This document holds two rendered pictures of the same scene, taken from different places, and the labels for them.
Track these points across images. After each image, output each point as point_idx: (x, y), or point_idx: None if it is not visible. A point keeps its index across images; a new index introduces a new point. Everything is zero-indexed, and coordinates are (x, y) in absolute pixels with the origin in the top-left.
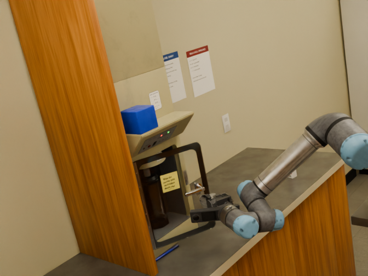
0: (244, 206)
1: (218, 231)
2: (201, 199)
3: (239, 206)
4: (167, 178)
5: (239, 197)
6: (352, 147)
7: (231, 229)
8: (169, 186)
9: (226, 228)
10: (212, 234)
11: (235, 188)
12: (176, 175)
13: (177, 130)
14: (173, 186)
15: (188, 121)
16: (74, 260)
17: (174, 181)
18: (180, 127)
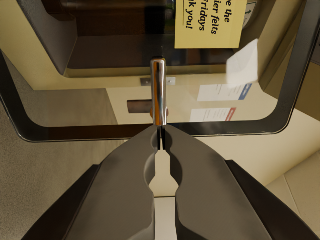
0: (72, 174)
1: (8, 141)
2: (188, 146)
3: (73, 165)
4: (227, 1)
5: (85, 158)
6: None
7: (12, 174)
8: (194, 5)
9: (18, 159)
10: (2, 126)
11: (97, 146)
12: (224, 41)
13: (309, 77)
14: (187, 24)
15: (305, 107)
16: None
17: (205, 30)
18: (306, 88)
